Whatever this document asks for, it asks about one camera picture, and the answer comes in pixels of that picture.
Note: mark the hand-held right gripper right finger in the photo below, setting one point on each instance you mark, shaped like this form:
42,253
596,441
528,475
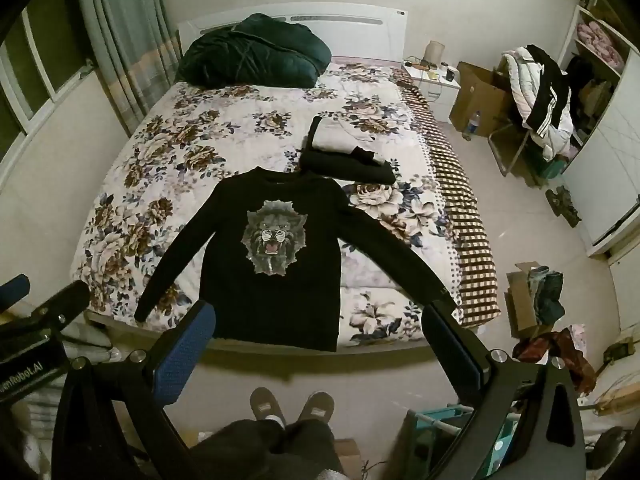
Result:
447,342

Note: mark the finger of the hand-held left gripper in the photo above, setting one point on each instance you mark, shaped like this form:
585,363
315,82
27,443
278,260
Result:
62,302
14,290

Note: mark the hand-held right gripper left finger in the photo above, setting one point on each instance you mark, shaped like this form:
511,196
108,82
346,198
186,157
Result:
185,355

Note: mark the black sweater with lion print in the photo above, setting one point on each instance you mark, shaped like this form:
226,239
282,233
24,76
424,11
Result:
280,305

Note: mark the small cardboard box with clothes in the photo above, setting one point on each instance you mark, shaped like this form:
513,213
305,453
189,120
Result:
520,305

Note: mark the pile of red brown clothes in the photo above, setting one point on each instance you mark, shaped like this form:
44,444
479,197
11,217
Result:
555,352

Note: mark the folded black clothes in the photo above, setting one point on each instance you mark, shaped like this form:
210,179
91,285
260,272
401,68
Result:
345,167

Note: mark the teal plastic basket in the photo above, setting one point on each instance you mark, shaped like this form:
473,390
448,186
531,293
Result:
440,435

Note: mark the grey slipper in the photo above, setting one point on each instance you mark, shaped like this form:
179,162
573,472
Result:
265,402
317,406

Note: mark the blue jeans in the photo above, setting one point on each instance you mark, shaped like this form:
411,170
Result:
550,295

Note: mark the brown checked bed sheet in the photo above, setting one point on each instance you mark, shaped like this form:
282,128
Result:
465,220

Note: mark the person's dark trousers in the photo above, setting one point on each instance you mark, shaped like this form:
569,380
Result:
265,452

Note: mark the flat cardboard box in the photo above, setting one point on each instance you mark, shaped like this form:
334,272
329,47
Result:
347,457

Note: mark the camouflage shoes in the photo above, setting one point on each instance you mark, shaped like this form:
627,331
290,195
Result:
564,205

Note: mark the metal folding chair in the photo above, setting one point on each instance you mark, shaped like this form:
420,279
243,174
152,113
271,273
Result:
505,147

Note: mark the plastic water bottle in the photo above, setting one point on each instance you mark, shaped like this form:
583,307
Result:
471,127

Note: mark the floral bed blanket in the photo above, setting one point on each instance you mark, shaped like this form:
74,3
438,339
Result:
200,125

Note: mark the white framed window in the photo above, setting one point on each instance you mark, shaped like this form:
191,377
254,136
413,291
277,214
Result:
40,60

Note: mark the white wardrobe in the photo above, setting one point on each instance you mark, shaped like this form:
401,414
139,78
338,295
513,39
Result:
605,170

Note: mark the white nightstand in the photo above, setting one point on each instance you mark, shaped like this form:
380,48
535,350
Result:
445,97

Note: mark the large open cardboard box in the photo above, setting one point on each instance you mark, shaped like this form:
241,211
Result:
480,95

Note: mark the black cup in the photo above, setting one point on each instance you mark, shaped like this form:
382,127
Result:
451,74

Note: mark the black jacket with white stripes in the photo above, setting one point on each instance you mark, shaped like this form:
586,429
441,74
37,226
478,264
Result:
547,90

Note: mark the grey-green curtain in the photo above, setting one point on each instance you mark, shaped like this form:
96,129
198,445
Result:
125,35

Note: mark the beige table lamp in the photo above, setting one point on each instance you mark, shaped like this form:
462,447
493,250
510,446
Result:
434,52

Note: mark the dark green duvet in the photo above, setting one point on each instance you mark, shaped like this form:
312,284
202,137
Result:
250,55

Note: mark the white bed headboard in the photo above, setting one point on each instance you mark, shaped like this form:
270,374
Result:
350,30

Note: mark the pink bedding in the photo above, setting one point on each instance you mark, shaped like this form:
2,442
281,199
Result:
602,42

